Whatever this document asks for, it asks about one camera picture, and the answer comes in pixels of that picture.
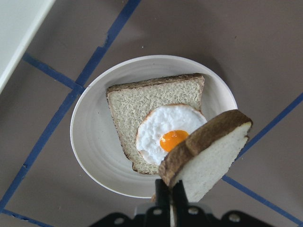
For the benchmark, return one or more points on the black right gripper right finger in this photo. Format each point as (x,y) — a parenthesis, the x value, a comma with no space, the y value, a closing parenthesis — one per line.
(179,197)

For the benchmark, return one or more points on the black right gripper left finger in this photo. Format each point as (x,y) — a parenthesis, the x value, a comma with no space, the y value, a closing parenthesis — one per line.
(162,201)

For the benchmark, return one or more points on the white bread slice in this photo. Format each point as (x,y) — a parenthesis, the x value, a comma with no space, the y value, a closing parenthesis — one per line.
(206,155)

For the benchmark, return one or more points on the round cream plate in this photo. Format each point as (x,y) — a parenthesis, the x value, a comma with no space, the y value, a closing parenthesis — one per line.
(94,139)

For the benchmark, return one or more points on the bread slice under egg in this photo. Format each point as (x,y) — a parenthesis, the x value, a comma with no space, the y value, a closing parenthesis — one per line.
(130,103)

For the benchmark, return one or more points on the fried egg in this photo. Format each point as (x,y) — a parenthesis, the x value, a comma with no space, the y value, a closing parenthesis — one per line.
(164,128)

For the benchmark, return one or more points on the cream bear serving tray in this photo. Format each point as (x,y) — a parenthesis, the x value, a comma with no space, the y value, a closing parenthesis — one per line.
(19,23)

